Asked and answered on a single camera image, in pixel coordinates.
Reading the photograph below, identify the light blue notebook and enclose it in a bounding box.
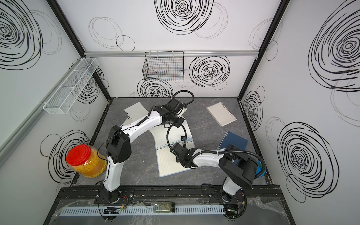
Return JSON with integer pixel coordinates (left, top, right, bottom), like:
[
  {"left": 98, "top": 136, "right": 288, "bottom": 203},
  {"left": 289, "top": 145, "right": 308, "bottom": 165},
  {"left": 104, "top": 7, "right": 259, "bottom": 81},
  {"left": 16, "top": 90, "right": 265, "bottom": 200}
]
[{"left": 148, "top": 115, "right": 196, "bottom": 178}]

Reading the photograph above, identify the torn white lined page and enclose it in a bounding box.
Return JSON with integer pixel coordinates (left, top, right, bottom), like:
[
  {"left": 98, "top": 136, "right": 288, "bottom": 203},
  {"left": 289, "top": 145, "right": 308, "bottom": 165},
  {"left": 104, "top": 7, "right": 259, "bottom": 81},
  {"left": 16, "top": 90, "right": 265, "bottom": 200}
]
[{"left": 124, "top": 102, "right": 148, "bottom": 122}]

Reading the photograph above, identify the torn lined paper page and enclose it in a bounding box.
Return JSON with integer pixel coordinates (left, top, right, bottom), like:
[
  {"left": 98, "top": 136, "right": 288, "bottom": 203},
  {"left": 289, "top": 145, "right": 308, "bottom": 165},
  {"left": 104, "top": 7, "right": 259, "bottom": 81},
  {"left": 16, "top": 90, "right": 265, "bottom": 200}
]
[{"left": 121, "top": 117, "right": 134, "bottom": 127}]

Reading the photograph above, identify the dark blue notebook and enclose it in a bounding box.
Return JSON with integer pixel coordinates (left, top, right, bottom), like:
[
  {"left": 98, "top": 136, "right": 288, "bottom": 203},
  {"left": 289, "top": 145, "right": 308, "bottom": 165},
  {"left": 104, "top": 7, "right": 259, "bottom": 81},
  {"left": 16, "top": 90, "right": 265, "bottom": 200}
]
[{"left": 217, "top": 131, "right": 248, "bottom": 150}]

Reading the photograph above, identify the white lined spiral notebook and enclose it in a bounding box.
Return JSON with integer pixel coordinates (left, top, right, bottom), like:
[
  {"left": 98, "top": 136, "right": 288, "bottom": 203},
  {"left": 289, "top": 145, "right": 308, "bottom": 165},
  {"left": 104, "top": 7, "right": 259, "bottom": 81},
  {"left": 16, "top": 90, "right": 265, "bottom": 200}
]
[{"left": 207, "top": 102, "right": 237, "bottom": 127}]

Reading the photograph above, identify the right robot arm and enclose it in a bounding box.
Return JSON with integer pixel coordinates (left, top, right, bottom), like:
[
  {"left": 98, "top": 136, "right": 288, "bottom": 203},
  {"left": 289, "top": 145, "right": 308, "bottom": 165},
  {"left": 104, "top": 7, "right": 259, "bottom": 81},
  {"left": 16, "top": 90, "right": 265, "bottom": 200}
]
[{"left": 166, "top": 125, "right": 267, "bottom": 202}]

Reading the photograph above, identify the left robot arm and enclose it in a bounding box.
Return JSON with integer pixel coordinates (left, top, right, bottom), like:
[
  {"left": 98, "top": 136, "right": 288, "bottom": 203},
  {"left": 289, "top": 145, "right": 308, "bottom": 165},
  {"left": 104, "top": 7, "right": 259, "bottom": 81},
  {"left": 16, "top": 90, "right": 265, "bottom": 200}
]
[{"left": 97, "top": 90, "right": 195, "bottom": 204}]

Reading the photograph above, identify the green circuit box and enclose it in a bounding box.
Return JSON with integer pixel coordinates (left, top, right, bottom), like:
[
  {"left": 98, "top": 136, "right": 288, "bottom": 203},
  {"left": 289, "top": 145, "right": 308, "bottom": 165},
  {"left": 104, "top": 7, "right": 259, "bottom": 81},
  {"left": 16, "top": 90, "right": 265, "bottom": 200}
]
[{"left": 153, "top": 202, "right": 175, "bottom": 213}]

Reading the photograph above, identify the red lid yellow jar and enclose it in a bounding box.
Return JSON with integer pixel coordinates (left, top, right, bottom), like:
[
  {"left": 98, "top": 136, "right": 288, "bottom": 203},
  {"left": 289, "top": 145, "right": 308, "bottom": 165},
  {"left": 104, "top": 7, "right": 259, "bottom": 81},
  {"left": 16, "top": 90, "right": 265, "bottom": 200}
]
[{"left": 66, "top": 144, "right": 107, "bottom": 178}]

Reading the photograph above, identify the black wire basket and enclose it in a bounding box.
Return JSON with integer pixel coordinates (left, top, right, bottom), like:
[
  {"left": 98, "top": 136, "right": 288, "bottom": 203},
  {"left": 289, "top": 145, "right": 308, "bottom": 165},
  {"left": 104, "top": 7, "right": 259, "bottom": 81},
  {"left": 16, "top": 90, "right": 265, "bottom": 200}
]
[{"left": 142, "top": 56, "right": 185, "bottom": 82}]

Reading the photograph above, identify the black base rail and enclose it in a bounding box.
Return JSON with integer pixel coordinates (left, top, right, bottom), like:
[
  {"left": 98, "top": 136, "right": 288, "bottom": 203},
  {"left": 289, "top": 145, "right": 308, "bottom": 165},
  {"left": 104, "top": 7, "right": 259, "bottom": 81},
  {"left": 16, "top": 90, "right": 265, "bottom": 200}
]
[{"left": 54, "top": 184, "right": 285, "bottom": 204}]

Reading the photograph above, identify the aluminium wall rail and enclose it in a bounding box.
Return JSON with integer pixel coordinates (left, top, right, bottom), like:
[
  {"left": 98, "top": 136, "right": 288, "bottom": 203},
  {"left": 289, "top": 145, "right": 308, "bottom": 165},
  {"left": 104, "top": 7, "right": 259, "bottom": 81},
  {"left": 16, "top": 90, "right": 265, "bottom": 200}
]
[{"left": 84, "top": 50, "right": 259, "bottom": 58}]

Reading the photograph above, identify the white wire shelf basket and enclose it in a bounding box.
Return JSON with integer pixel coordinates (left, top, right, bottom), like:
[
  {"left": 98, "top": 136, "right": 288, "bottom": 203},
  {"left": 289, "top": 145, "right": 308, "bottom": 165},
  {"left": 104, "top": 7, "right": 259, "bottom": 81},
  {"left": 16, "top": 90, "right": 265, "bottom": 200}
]
[{"left": 43, "top": 58, "right": 98, "bottom": 114}]

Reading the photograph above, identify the white slotted cable duct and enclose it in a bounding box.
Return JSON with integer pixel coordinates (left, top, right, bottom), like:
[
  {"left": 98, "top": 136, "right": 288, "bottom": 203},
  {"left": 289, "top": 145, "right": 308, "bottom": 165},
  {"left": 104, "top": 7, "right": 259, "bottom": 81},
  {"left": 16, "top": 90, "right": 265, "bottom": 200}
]
[{"left": 59, "top": 205, "right": 225, "bottom": 217}]

